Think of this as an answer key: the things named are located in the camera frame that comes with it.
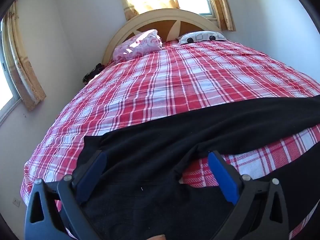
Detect white patterned pillow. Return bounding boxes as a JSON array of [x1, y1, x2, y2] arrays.
[[177, 31, 228, 45]]

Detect dark object beside bed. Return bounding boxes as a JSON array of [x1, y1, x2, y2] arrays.
[[82, 63, 104, 83]]

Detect side wall window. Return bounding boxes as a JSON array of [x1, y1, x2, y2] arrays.
[[0, 17, 22, 125]]

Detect red plaid blanket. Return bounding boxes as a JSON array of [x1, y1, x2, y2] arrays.
[[20, 40, 320, 240]]

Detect cream wooden headboard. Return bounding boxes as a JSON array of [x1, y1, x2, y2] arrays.
[[102, 9, 222, 65]]

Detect yellow patterned curtain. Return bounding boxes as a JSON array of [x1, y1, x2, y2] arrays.
[[202, 0, 237, 32], [5, 0, 47, 112]]

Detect pink patterned pillow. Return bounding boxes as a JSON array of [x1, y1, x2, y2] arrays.
[[112, 29, 163, 63]]

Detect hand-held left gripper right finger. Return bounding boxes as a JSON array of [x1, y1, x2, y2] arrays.
[[208, 151, 290, 240]]

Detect black pants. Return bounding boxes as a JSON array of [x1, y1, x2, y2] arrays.
[[76, 96, 320, 240]]

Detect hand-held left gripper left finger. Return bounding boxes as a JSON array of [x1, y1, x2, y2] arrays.
[[24, 150, 108, 240]]

